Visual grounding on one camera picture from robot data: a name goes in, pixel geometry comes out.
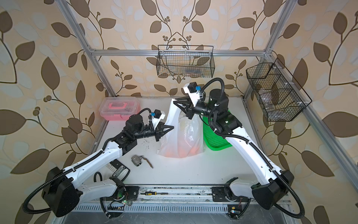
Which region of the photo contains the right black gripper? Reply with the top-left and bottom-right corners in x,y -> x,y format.
176,96 -> 219,121

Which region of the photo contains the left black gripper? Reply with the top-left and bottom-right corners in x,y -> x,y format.
132,122 -> 173,142

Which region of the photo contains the white printed plastic bag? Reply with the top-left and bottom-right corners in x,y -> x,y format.
157,99 -> 204,158

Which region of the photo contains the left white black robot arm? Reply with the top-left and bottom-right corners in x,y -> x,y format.
22,114 -> 174,217

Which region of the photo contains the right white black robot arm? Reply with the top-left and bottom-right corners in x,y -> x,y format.
170,78 -> 305,219

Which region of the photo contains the green plastic basket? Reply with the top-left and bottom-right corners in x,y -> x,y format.
200,109 -> 242,151

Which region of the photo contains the pink plastic storage box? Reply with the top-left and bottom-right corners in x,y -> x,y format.
99,97 -> 140,121

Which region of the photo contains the yellow black screwdriver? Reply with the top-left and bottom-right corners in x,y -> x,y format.
140,191 -> 169,196

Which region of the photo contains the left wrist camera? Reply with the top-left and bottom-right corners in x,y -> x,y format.
150,109 -> 166,130

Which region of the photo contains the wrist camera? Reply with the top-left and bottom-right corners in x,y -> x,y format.
150,109 -> 166,130
183,82 -> 200,107

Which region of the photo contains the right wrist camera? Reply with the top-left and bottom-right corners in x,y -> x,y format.
183,82 -> 200,107

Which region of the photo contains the rear black wire basket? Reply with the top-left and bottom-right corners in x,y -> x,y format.
155,44 -> 215,78

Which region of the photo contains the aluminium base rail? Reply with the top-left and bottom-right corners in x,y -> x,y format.
60,184 -> 291,213

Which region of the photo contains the side black wire basket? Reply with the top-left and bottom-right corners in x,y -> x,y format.
246,58 -> 312,122

